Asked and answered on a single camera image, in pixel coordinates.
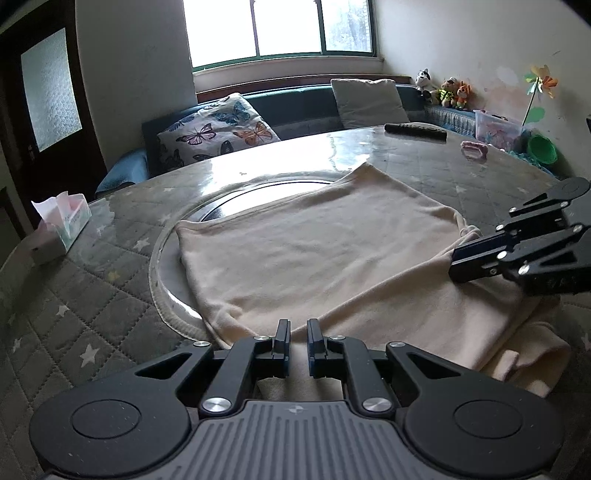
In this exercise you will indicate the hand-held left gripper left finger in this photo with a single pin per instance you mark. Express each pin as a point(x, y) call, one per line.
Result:
point(280, 344)

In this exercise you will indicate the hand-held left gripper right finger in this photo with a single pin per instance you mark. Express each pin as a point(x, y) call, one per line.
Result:
point(316, 344)

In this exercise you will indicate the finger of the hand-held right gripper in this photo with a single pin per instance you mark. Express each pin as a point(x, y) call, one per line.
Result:
point(475, 263)
point(535, 214)

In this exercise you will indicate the cream fleece garment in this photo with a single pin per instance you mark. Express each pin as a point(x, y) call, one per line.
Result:
point(323, 249)

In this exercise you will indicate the green knitted cloth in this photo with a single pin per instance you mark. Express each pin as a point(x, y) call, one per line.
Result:
point(531, 161)

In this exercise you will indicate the green plastic bowl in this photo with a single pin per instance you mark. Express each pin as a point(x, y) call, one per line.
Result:
point(542, 150)

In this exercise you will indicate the pink scrunchie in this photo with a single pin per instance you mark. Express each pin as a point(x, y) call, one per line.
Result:
point(475, 150)

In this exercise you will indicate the clear plastic storage box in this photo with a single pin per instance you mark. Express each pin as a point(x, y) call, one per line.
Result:
point(498, 130)

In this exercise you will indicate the colourful paper pinwheel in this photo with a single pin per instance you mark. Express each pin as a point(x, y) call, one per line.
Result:
point(540, 83)

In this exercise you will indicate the orange plush fox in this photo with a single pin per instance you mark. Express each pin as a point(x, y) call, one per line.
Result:
point(463, 96)

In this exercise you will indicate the black round induction cooktop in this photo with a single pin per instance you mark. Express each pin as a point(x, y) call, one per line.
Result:
point(217, 213)

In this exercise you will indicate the black remote control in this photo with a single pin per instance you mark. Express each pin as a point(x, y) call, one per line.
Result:
point(415, 130)

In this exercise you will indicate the brown plush toy green vest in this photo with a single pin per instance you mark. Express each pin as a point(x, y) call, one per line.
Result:
point(448, 92)

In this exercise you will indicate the black and white plush cow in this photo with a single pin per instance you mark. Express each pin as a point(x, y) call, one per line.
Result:
point(425, 85)

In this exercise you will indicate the plain grey pillow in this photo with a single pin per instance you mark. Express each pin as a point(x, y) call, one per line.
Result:
point(367, 104)

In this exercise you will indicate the butterfly print pillow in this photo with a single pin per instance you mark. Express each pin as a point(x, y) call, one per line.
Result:
point(212, 131)

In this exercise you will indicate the blue sofa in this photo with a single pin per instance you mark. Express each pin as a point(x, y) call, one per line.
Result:
point(300, 104)

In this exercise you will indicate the tissue box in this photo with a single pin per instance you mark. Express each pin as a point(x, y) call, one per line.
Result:
point(64, 230)

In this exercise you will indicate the dark wooden door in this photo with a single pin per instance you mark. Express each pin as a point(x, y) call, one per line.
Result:
point(87, 152)

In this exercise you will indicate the green framed window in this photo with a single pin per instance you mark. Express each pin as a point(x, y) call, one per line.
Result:
point(277, 27)

